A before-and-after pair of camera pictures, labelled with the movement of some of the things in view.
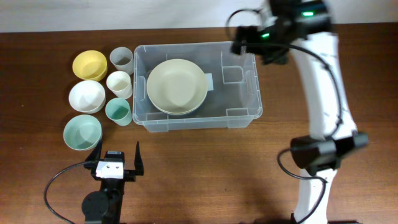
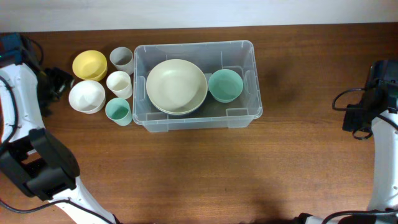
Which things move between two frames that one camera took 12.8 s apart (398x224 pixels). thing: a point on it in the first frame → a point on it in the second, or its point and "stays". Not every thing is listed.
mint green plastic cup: (118, 111) stays
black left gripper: (129, 175) → (64, 79)
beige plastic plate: (176, 86) stays
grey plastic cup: (122, 58) stays
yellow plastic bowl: (90, 65) stays
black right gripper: (254, 33) → (351, 119)
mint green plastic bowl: (83, 132) → (225, 85)
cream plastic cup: (119, 83) stays
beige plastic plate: (173, 106) stays
